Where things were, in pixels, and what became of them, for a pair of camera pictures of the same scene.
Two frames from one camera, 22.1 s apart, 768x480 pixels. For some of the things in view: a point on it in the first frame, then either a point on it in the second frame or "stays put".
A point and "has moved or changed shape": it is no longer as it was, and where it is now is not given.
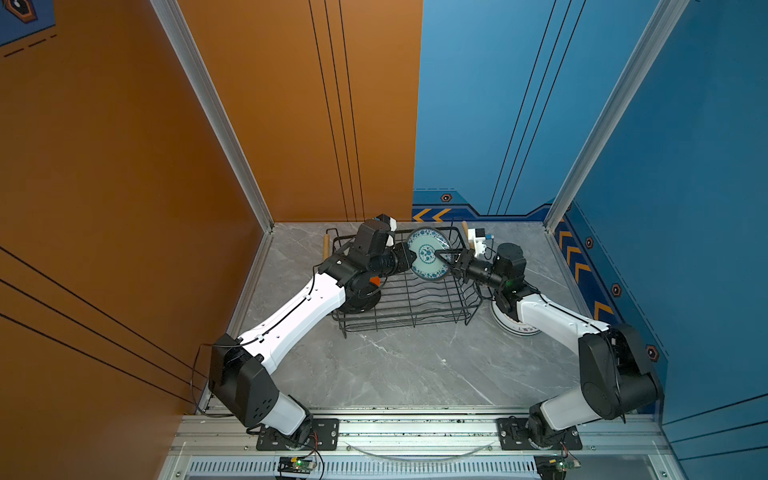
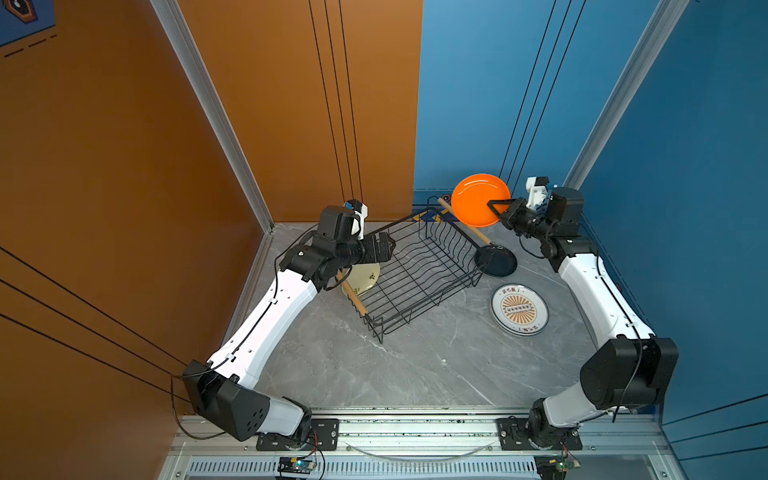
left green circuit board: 300,465 stays put
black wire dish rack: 408,299 has moved or changed shape
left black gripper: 404,262 to 383,251
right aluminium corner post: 656,34 stays put
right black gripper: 464,262 to 511,212
